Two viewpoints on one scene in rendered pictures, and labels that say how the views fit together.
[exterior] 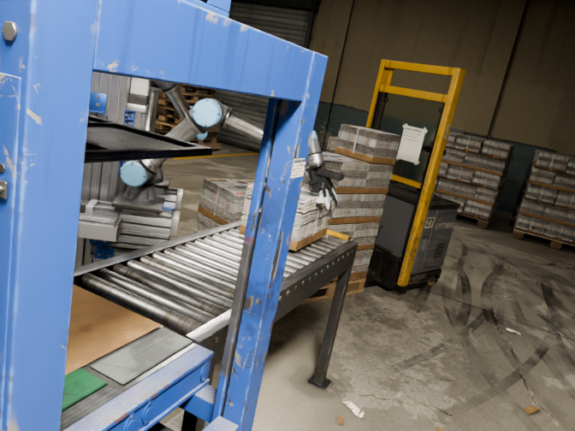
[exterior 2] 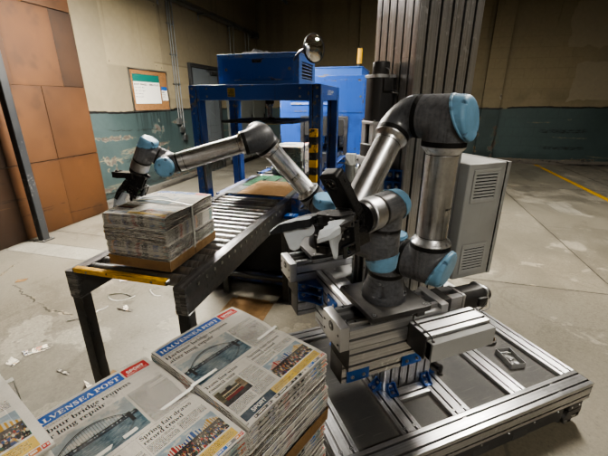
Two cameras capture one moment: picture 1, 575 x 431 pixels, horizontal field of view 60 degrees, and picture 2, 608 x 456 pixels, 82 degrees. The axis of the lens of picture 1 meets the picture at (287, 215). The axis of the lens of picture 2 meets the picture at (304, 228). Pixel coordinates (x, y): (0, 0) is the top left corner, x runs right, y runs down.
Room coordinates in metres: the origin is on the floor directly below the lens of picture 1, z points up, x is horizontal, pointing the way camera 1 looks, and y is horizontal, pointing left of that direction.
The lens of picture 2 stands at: (3.78, 0.40, 1.45)
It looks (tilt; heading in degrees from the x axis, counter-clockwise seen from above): 20 degrees down; 172
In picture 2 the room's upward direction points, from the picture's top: straight up
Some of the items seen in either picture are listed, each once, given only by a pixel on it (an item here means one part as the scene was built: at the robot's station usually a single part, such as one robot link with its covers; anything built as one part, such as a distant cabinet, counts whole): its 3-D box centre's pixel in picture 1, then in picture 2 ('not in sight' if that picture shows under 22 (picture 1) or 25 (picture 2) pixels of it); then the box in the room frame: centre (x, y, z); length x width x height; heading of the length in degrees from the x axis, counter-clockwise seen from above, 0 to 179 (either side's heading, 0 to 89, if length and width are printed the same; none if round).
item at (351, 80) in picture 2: not in sight; (337, 129); (-1.53, 1.68, 1.04); 1.51 x 1.30 x 2.07; 156
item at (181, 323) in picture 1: (139, 304); (251, 201); (1.34, 0.38, 0.77); 0.47 x 0.05 x 0.05; 66
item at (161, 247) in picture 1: (191, 249); (251, 238); (1.98, 0.37, 0.74); 1.34 x 0.05 x 0.12; 156
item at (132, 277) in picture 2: (311, 226); (119, 275); (2.48, -0.13, 0.81); 0.43 x 0.03 x 0.02; 66
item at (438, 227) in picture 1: (402, 233); not in sight; (4.39, -1.07, 0.40); 0.69 x 0.55 x 0.80; 44
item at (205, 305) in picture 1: (168, 292); (243, 205); (1.46, 0.33, 0.77); 0.47 x 0.05 x 0.05; 66
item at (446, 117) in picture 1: (427, 182); not in sight; (3.90, -1.04, 0.97); 0.09 x 0.09 x 1.75; 44
